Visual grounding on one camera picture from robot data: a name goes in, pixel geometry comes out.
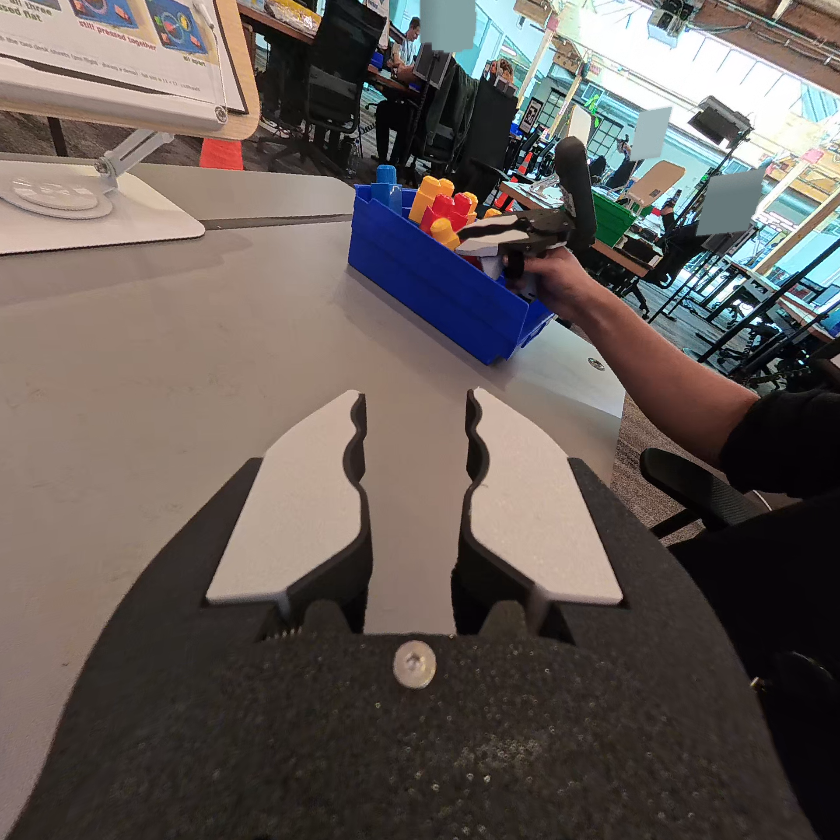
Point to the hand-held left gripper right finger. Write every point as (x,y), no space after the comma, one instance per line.
(535,525)

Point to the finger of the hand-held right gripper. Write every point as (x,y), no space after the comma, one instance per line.
(485,248)
(499,229)

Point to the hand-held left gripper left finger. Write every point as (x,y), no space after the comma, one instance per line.
(289,525)

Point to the red mega block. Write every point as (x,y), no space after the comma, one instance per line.
(453,208)

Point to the blue plastic bin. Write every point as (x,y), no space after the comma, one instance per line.
(426,282)

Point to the person's right forearm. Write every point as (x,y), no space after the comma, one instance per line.
(669,374)

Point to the person's right hand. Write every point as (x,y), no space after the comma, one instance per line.
(564,282)

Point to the green plastic bin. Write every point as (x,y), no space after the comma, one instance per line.
(613,216)

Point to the ceiling projector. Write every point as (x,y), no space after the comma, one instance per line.
(669,19)

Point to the person's torso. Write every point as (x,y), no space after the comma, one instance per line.
(774,590)

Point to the orange traffic cone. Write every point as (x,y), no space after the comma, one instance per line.
(222,154)

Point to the instruction sheet on white stand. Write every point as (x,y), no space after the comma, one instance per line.
(131,223)

